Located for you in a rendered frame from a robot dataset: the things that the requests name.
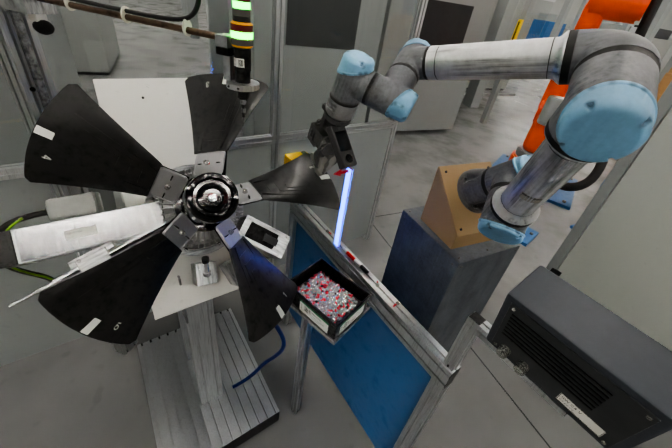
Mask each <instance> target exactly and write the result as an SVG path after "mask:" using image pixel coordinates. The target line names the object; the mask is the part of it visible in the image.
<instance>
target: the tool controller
mask: <svg viewBox="0 0 672 448"><path fill-rule="evenodd" d="M486 339H487V340H488V341H489V342H490V343H491V344H492V345H493V346H494V347H495V348H496V354H497V355H498V356H499V357H500V358H501V359H506V358H507V359H508V360H509V361H511V362H512V363H513V364H514V366H513V369H514V371H515V372H516V373H517V374H518V375H520V376H524V375H526V376H527V377H528V378H529V379H530V380H531V381H532V382H533V383H534V384H536V385H537V386H538V387H539V388H540V389H541V390H542V391H543V392H544V393H545V394H546V395H548V396H549V397H550V398H551V399H552V400H553V401H554V402H555V403H556V404H557V405H558V406H559V407H561V408H562V409H563V410H564V411H565V412H566V413H567V414H568V415H569V416H570V417H571V418H573V419H574V420H575V421H576V422H577V423H578V424H579V425H580V426H581V427H582V428H583V429H584V430H586V431H587V432H588V433H589V434H590V435H591V436H592V437H593V438H594V439H595V440H596V441H597V442H599V443H600V444H601V445H602V446H603V447H604V448H634V447H636V446H638V445H640V444H642V443H644V442H647V441H649V440H651V439H653V438H655V437H658V436H660V435H662V434H664V433H666V432H668V431H671V430H672V351H671V350H669V349H668V348H666V347H665V346H663V345H661V344H660V343H658V342H657V341H655V340H654V339H652V338H651V337H649V336H648V335H646V334H645V333H643V332H642V331H640V330H639V329H637V328H636V327H634V326H633V325H631V324H630V323H628V322H627V321H625V320H624V319H622V318H621V317H619V316H618V315H616V314H615V313H613V312H612V311H610V310H609V309H607V308H606V307H604V306H603V305H601V304H600V303H598V302H596V301H595V300H593V299H592V298H590V297H589V296H587V295H586V294H584V293H583V292H581V291H580V290H578V289H577V288H575V287H574V286H572V285H571V284H569V283H568V282H566V281H565V280H563V279H562V278H560V277H559V276H557V275H556V274H554V273H553V272H551V271H550V270H548V269H547V268H545V267H544V266H538V267H537V268H536V269H535V270H534V271H532V272H531V273H530V274H529V275H528V276H527V277H525V278H524V279H523V280H522V281H521V282H520V283H518V284H517V285H516V286H515V287H514V288H513V289H512V290H510V291H509V292H508V294H507V296H506V298H505V300H504V302H503V304H502V306H501V308H500V310H499V312H498V314H497V316H496V318H495V321H494V323H493V325H492V327H491V329H490V331H489V333H488V335H487V338H486Z"/></svg>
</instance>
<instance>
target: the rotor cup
mask: <svg viewBox="0 0 672 448"><path fill-rule="evenodd" d="M186 186H187V187H186ZM186 186H185V187H186V189H185V187H184V189H185V191H184V189H183V191H182V193H181V195H180V197H179V199H178V201H177V203H176V204H175V203H173V208H174V212H175V215H177V214H178V213H179V212H180V211H182V212H183V213H184V214H185V215H186V216H187V217H188V218H189V219H190V220H191V222H192V223H193V224H194V225H195V226H196V227H197V231H198V232H208V231H212V230H214V229H213V228H214V227H216V226H217V225H218V224H220V223H221V222H223V221H225V220H227V219H228V218H230V217H231V216H232V215H233V214H234V212H235V211H236V209H237V207H238V203H239V194H238V190H237V188H236V186H235V184H234V183H233V182H232V181H231V180H230V179H229V178H228V177H226V176H224V175H222V174H219V173H214V172H208V173H203V174H200V175H198V176H196V177H194V178H191V179H189V180H188V182H187V184H186ZM211 193H215V194H217V196H218V199H217V201H215V202H211V201H210V200H209V199H208V196H209V194H211ZM192 217H194V218H196V219H194V220H193V219H192Z"/></svg>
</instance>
